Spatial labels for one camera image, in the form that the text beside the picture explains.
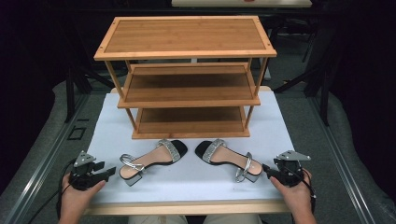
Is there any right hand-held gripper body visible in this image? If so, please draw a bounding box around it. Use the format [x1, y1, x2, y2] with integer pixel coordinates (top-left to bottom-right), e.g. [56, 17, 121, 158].
[273, 150, 312, 188]

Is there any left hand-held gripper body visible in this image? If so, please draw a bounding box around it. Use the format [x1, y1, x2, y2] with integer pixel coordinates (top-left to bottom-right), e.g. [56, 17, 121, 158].
[68, 150, 101, 191]

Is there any silver strap block-heel sandal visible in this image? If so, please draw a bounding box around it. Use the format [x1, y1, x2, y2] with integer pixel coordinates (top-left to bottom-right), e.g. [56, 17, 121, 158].
[119, 138, 189, 188]
[194, 138, 264, 184]

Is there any three-tier wooden shoe rack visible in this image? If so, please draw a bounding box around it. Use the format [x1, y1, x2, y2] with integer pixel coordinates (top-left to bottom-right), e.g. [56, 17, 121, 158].
[93, 15, 278, 140]

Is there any person's left hand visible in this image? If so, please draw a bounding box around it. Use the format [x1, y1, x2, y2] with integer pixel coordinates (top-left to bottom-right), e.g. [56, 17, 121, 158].
[60, 173, 107, 215]

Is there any person's right hand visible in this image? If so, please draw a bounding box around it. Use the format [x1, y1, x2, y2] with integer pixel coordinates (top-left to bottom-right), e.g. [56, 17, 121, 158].
[269, 168, 317, 217]

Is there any black metal stand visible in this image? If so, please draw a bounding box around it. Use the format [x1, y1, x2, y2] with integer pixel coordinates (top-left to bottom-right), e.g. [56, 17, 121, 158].
[63, 59, 117, 124]
[273, 29, 332, 127]

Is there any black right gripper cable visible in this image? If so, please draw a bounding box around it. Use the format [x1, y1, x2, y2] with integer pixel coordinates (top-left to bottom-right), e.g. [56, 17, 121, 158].
[288, 167, 318, 216]

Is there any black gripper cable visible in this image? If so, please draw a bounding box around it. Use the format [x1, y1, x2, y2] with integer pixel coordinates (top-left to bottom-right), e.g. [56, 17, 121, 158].
[27, 158, 78, 224]
[288, 167, 318, 216]

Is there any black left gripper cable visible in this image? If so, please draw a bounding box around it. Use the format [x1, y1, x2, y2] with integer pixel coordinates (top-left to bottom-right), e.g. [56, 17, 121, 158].
[27, 158, 78, 224]

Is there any metal floor rail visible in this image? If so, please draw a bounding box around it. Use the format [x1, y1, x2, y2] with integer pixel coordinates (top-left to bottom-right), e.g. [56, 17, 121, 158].
[2, 92, 92, 224]
[306, 96, 376, 224]

